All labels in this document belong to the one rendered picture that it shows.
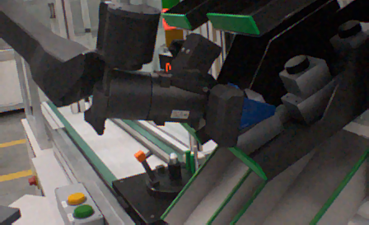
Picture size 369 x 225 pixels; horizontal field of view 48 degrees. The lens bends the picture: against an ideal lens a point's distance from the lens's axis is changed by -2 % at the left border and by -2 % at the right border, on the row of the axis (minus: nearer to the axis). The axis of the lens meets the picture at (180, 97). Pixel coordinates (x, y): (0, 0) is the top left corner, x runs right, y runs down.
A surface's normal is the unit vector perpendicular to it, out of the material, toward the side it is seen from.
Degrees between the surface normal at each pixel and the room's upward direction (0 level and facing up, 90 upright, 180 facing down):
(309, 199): 45
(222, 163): 90
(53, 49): 30
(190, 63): 90
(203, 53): 90
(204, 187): 90
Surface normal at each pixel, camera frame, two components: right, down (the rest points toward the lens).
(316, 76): 0.25, 0.22
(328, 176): -0.75, -0.57
